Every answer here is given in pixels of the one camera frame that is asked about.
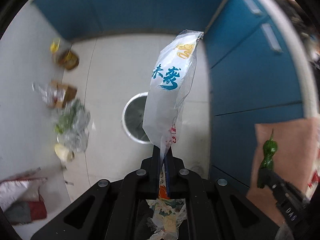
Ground pink cloth towel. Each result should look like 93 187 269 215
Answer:
246 117 319 226

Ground clear crumpled plastic bag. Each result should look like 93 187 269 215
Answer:
32 82 66 107

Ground white printed plastic snack bag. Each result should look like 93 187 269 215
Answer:
143 30 203 239

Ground brown cardboard box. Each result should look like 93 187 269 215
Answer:
49 80 78 108

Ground clear bag with greens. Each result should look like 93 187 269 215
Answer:
52 98 91 153

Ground green pepper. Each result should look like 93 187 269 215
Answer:
256 129 279 189

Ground blue kitchen cabinets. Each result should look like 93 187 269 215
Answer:
34 0 318 187

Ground yellow cooking oil bottle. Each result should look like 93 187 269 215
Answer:
50 38 80 70

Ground pale cabbage piece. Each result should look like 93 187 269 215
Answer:
54 144 75 163

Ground white round trash bin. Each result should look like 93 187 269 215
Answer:
121 92 151 145

